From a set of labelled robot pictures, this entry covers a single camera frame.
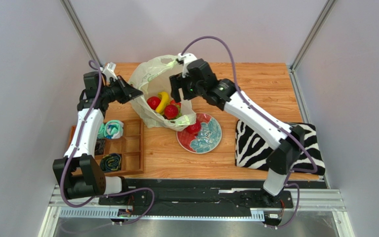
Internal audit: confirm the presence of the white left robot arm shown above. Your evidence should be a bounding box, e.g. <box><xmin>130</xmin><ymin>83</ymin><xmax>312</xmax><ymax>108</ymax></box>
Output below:
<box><xmin>52</xmin><ymin>71</ymin><xmax>143</xmax><ymax>201</ymax></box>

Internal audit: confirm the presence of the pale green plastic bag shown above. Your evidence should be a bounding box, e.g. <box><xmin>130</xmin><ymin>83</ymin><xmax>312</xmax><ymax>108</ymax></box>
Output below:
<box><xmin>128</xmin><ymin>55</ymin><xmax>196</xmax><ymax>131</ymax></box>

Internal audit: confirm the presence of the red apple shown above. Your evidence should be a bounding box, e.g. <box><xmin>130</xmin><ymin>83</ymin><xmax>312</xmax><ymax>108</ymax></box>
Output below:
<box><xmin>147</xmin><ymin>96</ymin><xmax>161</xmax><ymax>110</ymax></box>

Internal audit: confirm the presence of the dark green rolled sock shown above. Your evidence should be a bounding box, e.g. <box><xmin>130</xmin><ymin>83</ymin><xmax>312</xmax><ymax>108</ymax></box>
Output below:
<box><xmin>100</xmin><ymin>153</ymin><xmax>122</xmax><ymax>173</ymax></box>

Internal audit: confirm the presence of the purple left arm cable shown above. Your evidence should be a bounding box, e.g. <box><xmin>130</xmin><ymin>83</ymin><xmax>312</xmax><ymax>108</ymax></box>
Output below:
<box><xmin>59</xmin><ymin>60</ymin><xmax>155</xmax><ymax>226</ymax></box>

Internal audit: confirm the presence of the teal white rolled sock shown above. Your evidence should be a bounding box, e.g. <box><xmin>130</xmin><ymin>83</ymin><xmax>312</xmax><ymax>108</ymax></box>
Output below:
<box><xmin>104</xmin><ymin>120</ymin><xmax>124</xmax><ymax>139</ymax></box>

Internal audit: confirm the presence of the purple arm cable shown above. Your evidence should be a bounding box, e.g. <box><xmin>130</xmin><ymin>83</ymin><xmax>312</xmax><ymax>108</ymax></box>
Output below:
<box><xmin>180</xmin><ymin>36</ymin><xmax>318</xmax><ymax>230</ymax></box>
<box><xmin>59</xmin><ymin>60</ymin><xmax>155</xmax><ymax>226</ymax></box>

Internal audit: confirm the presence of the red strawberry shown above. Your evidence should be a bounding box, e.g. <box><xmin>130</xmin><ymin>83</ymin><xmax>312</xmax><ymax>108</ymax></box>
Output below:
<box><xmin>170</xmin><ymin>100</ymin><xmax>181</xmax><ymax>108</ymax></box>

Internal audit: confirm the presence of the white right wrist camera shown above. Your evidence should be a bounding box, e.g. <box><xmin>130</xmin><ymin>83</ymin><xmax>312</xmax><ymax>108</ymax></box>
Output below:
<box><xmin>177</xmin><ymin>53</ymin><xmax>197</xmax><ymax>78</ymax></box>

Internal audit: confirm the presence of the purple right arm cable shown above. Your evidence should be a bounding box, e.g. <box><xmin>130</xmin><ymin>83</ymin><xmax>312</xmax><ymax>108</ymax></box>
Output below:
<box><xmin>180</xmin><ymin>36</ymin><xmax>318</xmax><ymax>230</ymax></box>

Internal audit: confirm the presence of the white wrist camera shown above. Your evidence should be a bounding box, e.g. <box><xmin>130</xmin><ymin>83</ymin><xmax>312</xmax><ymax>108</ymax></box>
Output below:
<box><xmin>177</xmin><ymin>53</ymin><xmax>197</xmax><ymax>78</ymax></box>
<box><xmin>102</xmin><ymin>62</ymin><xmax>117</xmax><ymax>84</ymax></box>

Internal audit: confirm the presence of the black rolled sock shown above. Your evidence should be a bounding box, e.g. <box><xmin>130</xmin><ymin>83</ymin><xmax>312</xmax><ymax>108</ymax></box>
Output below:
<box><xmin>94</xmin><ymin>139</ymin><xmax>106</xmax><ymax>156</ymax></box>

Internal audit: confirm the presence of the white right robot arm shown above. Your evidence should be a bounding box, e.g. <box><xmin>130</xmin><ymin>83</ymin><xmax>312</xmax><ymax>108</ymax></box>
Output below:
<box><xmin>169</xmin><ymin>54</ymin><xmax>305</xmax><ymax>197</ymax></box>

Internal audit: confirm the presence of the patterned ceramic plate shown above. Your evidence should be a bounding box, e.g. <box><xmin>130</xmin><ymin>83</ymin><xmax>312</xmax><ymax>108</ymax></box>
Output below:
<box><xmin>176</xmin><ymin>113</ymin><xmax>223</xmax><ymax>154</ymax></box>

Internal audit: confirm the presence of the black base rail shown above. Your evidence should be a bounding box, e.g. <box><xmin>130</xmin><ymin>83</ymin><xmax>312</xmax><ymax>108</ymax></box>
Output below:
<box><xmin>89</xmin><ymin>177</ymin><xmax>328</xmax><ymax>218</ymax></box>

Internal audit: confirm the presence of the zebra striped cushion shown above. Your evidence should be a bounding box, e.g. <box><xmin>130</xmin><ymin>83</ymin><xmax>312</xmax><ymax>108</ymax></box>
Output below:
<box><xmin>235</xmin><ymin>120</ymin><xmax>326</xmax><ymax>176</ymax></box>

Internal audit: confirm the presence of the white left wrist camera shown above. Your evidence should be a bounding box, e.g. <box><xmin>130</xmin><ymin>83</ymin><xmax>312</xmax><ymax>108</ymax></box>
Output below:
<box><xmin>102</xmin><ymin>62</ymin><xmax>117</xmax><ymax>84</ymax></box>

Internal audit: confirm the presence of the red round fruit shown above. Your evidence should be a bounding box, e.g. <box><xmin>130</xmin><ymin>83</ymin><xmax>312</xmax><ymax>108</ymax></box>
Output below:
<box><xmin>185</xmin><ymin>120</ymin><xmax>202</xmax><ymax>135</ymax></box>

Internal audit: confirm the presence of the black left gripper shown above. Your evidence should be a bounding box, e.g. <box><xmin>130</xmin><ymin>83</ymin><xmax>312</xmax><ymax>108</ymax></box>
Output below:
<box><xmin>101</xmin><ymin>76</ymin><xmax>143</xmax><ymax>105</ymax></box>

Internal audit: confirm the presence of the yellow banana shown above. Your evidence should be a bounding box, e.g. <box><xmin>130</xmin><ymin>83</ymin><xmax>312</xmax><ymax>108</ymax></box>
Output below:
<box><xmin>155</xmin><ymin>91</ymin><xmax>170</xmax><ymax>114</ymax></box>

